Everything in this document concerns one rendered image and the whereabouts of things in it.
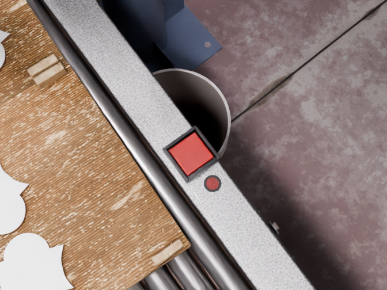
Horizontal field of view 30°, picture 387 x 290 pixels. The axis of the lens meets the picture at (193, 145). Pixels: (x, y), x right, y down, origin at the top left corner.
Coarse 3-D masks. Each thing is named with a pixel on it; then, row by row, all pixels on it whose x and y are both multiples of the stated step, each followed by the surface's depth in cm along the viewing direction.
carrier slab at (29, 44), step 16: (0, 0) 138; (16, 0) 138; (0, 16) 137; (16, 16) 137; (32, 16) 137; (16, 32) 136; (32, 32) 136; (16, 48) 135; (32, 48) 135; (48, 48) 135; (16, 64) 134; (32, 64) 134; (64, 64) 134; (0, 80) 133; (16, 80) 133; (32, 80) 133; (0, 96) 133
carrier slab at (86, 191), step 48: (48, 96) 133; (0, 144) 130; (48, 144) 130; (96, 144) 130; (48, 192) 128; (96, 192) 128; (144, 192) 128; (0, 240) 126; (48, 240) 126; (96, 240) 126; (144, 240) 126; (0, 288) 124; (96, 288) 124
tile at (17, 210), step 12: (0, 168) 128; (0, 180) 127; (12, 180) 127; (0, 192) 127; (12, 192) 127; (0, 204) 126; (12, 204) 126; (24, 204) 126; (0, 216) 126; (12, 216) 126; (24, 216) 126; (0, 228) 125; (12, 228) 125
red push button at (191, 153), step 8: (192, 136) 131; (176, 144) 131; (184, 144) 131; (192, 144) 131; (200, 144) 131; (176, 152) 130; (184, 152) 130; (192, 152) 130; (200, 152) 130; (208, 152) 130; (176, 160) 130; (184, 160) 130; (192, 160) 130; (200, 160) 130; (208, 160) 130; (184, 168) 130; (192, 168) 130
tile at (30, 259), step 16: (16, 240) 125; (32, 240) 125; (16, 256) 124; (32, 256) 124; (48, 256) 124; (0, 272) 123; (16, 272) 123; (32, 272) 123; (48, 272) 123; (16, 288) 123; (32, 288) 123; (48, 288) 122; (64, 288) 122
